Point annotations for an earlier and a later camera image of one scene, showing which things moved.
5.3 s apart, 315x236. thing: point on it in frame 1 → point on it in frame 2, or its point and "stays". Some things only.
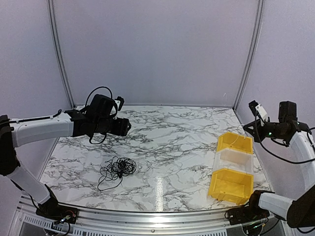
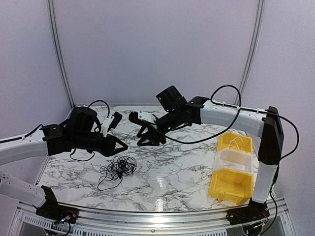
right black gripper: (256, 133) → (154, 137)
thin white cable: (237, 133) → (234, 140)
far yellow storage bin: (235, 141) stays
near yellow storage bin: (231, 186) stays
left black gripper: (122, 129) → (109, 150)
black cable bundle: (111, 176) stays
